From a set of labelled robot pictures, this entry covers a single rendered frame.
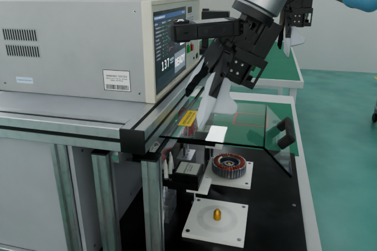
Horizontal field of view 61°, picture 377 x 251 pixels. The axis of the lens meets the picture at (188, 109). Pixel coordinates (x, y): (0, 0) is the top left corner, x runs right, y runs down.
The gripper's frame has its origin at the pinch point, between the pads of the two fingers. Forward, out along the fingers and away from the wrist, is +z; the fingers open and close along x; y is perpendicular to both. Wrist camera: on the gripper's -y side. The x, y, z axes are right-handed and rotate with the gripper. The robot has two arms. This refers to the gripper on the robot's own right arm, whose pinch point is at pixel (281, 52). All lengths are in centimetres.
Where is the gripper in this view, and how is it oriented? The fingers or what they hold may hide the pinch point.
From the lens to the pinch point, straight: 106.5
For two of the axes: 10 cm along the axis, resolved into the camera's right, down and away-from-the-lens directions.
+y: 9.9, 0.3, -1.0
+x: 1.0, -3.5, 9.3
